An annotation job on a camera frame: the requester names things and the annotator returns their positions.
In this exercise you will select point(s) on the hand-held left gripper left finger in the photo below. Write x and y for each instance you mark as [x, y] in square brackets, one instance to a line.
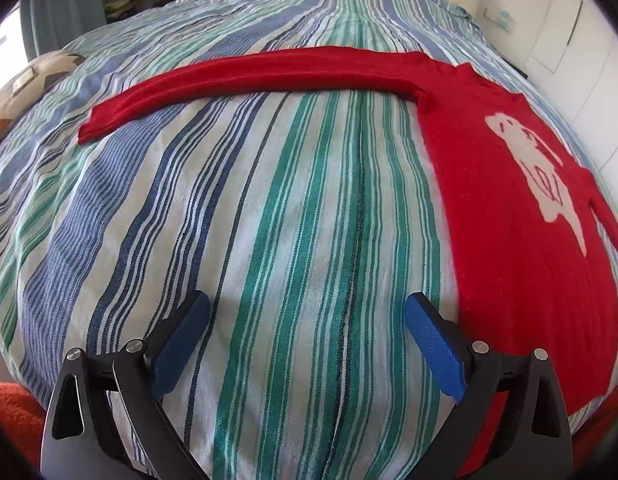
[181, 345]

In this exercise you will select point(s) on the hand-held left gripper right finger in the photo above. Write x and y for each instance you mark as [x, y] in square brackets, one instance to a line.
[436, 345]

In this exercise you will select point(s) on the red sweater with beige print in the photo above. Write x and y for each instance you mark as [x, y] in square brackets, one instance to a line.
[489, 240]

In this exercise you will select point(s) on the striped bed sheet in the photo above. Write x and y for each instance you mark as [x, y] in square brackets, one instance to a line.
[289, 210]

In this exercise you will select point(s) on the orange fleece garment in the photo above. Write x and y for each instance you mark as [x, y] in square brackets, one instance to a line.
[16, 425]

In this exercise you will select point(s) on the patterned beige pillow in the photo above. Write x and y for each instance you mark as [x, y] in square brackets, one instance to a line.
[34, 90]

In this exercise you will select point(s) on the phone with pale screen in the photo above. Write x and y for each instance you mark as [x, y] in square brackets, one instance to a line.
[25, 81]

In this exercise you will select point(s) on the white wardrobe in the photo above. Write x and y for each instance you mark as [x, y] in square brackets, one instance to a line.
[584, 60]

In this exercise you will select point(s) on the yellow-green item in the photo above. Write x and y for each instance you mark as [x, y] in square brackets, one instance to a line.
[117, 8]

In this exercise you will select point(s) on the blue-grey curtain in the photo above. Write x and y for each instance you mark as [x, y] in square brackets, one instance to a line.
[64, 5]

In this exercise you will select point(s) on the white wall outlet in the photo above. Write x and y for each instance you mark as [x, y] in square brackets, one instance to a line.
[500, 16]

